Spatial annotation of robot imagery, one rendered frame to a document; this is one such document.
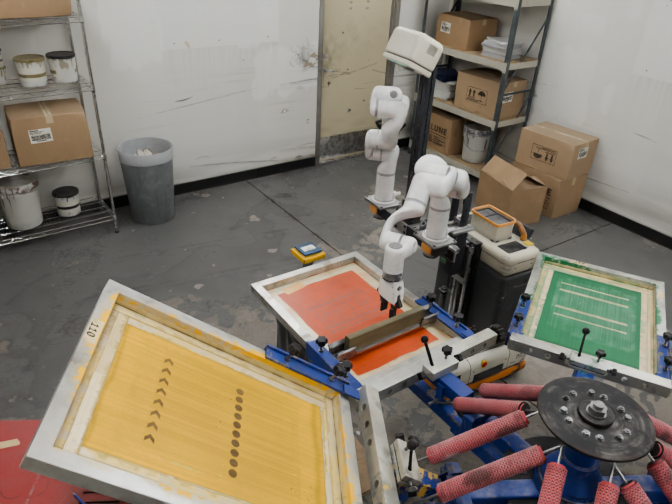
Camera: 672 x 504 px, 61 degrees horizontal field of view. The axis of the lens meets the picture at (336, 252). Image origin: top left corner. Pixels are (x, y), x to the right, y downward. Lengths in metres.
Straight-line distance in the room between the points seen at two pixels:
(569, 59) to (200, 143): 3.59
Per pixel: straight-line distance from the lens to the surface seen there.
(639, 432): 1.75
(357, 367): 2.22
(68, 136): 4.84
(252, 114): 5.88
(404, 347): 2.34
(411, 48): 2.49
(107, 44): 5.26
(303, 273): 2.67
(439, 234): 2.70
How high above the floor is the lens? 2.43
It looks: 31 degrees down
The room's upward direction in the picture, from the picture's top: 3 degrees clockwise
